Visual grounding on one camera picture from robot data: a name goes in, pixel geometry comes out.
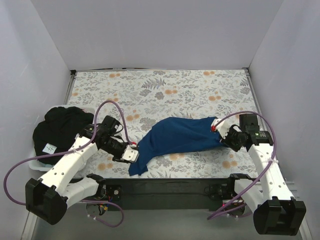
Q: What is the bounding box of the black t shirt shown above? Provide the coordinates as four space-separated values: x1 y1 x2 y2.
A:
32 106 94 156

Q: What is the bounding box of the white paper label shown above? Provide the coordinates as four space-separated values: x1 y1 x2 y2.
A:
42 143 57 155

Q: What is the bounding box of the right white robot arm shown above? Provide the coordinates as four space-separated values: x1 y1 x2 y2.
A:
211 111 307 236

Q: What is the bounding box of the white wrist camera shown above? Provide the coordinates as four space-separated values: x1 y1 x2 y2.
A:
120 144 139 164
211 118 231 139

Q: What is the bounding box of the white plastic basket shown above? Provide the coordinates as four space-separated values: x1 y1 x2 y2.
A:
28 104 96 172

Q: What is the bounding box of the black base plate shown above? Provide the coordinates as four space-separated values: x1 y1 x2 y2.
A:
96 176 236 211

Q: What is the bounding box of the aluminium frame rail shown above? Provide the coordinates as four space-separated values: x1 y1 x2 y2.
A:
20 212 37 240

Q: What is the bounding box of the blue t shirt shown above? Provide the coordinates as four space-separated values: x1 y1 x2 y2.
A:
128 117 225 176

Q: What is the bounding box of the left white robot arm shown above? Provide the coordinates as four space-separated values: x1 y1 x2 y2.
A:
25 116 139 225

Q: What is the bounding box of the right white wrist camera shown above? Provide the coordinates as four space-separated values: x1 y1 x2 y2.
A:
211 118 231 139

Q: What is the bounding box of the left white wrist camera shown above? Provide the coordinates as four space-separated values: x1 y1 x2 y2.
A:
120 144 139 164

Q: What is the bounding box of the floral table cloth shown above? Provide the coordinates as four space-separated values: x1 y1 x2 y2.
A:
66 69 257 179

